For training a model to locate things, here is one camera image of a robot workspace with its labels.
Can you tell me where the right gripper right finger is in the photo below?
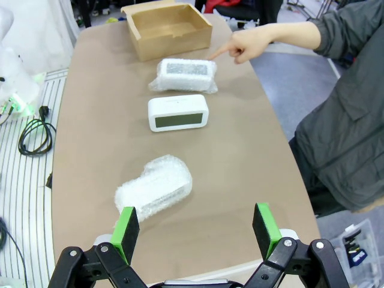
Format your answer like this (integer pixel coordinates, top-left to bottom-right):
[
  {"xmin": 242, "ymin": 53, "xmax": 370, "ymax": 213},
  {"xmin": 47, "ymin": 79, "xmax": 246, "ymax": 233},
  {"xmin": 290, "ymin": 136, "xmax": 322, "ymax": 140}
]
[{"xmin": 242, "ymin": 203, "xmax": 350, "ymax": 288}]

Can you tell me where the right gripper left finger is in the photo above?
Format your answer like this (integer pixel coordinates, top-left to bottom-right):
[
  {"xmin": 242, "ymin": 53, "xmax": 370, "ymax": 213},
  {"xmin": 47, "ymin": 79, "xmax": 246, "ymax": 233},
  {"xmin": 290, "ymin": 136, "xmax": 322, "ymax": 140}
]
[{"xmin": 47, "ymin": 206, "xmax": 151, "ymax": 288}]

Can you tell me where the bulky bubble-wrapped clock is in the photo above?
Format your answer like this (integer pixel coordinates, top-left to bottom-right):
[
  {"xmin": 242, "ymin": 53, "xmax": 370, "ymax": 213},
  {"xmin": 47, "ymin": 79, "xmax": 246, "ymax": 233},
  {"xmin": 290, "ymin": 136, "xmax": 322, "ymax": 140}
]
[{"xmin": 115, "ymin": 154, "xmax": 193, "ymax": 223}]

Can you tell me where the unwrapped white digital clock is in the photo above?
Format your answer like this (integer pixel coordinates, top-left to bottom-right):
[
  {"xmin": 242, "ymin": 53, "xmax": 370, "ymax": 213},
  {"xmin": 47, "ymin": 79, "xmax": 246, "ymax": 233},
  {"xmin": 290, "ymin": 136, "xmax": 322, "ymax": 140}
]
[{"xmin": 147, "ymin": 94, "xmax": 210, "ymax": 133}]

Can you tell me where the clock grey face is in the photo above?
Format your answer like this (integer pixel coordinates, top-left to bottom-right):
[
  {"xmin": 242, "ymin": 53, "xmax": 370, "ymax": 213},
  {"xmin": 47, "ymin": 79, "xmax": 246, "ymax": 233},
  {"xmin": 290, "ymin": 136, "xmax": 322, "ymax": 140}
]
[{"xmin": 148, "ymin": 58, "xmax": 219, "ymax": 94}]

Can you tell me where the person left forearm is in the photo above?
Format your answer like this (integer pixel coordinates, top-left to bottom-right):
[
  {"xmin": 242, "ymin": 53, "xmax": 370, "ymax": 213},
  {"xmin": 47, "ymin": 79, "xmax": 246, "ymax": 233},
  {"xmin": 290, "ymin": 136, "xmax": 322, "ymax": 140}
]
[{"xmin": 268, "ymin": 20, "xmax": 325, "ymax": 55}]

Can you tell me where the person left hand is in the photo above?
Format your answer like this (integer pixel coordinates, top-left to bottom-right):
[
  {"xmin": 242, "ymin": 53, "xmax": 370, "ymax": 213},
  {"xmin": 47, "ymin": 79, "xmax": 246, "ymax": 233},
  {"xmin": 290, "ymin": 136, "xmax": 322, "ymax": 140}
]
[{"xmin": 208, "ymin": 25, "xmax": 274, "ymax": 65}]

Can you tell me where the clear plastic storage box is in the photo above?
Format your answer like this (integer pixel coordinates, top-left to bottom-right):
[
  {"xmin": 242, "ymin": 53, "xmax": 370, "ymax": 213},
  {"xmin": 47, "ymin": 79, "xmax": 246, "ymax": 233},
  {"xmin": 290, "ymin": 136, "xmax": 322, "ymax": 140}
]
[{"xmin": 328, "ymin": 218, "xmax": 384, "ymax": 284}]

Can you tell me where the white slatted platform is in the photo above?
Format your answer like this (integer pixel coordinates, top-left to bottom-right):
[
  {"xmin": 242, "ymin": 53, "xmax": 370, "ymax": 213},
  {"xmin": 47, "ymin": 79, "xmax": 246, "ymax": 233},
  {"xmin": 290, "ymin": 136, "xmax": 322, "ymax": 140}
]
[{"xmin": 0, "ymin": 68, "xmax": 70, "ymax": 288}]

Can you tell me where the person in grey jacket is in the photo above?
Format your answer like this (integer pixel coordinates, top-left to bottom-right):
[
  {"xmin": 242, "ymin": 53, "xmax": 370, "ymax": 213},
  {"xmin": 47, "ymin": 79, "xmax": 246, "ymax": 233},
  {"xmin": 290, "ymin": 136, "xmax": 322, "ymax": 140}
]
[{"xmin": 289, "ymin": 0, "xmax": 384, "ymax": 217}]

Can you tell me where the open brown cardboard box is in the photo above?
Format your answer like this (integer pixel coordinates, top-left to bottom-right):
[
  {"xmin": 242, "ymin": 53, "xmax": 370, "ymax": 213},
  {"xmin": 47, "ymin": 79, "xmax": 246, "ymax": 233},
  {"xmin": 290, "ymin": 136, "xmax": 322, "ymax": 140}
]
[{"xmin": 121, "ymin": 0, "xmax": 214, "ymax": 62}]

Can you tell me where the black office chair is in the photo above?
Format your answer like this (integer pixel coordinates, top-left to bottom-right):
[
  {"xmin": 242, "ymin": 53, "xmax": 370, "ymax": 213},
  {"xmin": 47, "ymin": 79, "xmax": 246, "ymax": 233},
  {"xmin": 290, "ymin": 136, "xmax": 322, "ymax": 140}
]
[{"xmin": 215, "ymin": 0, "xmax": 260, "ymax": 22}]

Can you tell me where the red fabric bundle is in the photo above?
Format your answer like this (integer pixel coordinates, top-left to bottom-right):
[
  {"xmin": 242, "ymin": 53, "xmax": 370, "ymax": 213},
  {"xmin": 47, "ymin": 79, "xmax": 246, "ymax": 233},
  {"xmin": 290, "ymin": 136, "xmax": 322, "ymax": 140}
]
[{"xmin": 203, "ymin": 0, "xmax": 241, "ymax": 14}]

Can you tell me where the thick black floor cable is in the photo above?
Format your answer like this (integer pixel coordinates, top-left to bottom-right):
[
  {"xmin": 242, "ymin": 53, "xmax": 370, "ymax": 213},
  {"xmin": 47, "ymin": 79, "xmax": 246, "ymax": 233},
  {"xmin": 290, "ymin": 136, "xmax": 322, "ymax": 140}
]
[{"xmin": 0, "ymin": 217, "xmax": 29, "ymax": 288}]

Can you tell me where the coiled black power cable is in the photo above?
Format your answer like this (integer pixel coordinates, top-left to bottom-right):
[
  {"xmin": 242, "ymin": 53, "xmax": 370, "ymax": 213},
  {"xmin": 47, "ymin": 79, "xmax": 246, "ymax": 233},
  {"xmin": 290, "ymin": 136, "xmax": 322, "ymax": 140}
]
[{"xmin": 17, "ymin": 105, "xmax": 57, "ymax": 156}]

